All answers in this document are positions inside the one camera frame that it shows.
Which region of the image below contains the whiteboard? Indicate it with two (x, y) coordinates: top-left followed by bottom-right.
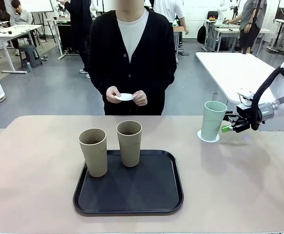
(28, 0), (55, 13)

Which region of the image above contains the grey plastic stool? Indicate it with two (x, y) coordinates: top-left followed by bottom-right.
(18, 44), (43, 68)

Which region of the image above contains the white scalloped coaster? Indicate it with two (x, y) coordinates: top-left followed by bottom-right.
(197, 129), (221, 143)
(114, 93), (135, 101)

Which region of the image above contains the black backpack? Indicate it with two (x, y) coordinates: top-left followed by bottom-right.
(197, 24), (207, 45)

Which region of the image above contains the black plastic tray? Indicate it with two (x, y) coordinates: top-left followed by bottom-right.
(73, 149), (184, 216)

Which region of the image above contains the person's left hand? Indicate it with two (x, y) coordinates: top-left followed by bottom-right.
(131, 90), (148, 107)

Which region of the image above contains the person's right hand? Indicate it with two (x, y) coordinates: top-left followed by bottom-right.
(106, 85), (123, 104)

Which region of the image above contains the white desk with metal legs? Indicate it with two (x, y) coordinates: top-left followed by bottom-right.
(0, 24), (42, 74)

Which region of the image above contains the person's left forearm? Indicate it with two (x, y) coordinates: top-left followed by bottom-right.
(141, 69), (177, 98)

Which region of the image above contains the person's right forearm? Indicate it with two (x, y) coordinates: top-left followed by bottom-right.
(88, 68), (113, 97)

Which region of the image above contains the person in black cardigan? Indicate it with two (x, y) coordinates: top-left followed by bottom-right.
(87, 3), (178, 117)

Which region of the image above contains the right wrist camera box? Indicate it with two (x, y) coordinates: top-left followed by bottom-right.
(236, 87), (254, 106)

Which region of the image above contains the white rounded table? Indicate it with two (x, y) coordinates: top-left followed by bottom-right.
(195, 52), (283, 104)

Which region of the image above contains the seated man in grey hoodie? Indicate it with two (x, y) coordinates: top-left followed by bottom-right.
(9, 0), (38, 49)

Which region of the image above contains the bystander in dark clothes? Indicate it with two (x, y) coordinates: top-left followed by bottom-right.
(60, 0), (94, 79)

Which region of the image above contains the bystander in white shirt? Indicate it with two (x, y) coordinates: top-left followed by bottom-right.
(153, 0), (190, 47)

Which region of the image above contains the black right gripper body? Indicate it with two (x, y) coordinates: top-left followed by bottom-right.
(234, 103), (261, 134)

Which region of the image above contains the bystander in grey shirt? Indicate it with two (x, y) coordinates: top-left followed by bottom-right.
(226, 0), (268, 55)

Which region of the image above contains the mint green plastic cup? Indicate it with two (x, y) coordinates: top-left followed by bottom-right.
(201, 100), (227, 141)

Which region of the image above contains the beige plastic cup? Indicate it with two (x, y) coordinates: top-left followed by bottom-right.
(116, 120), (143, 168)
(78, 128), (108, 178)

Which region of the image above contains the grey lab desk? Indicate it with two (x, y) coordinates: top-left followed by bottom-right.
(203, 19), (271, 53)

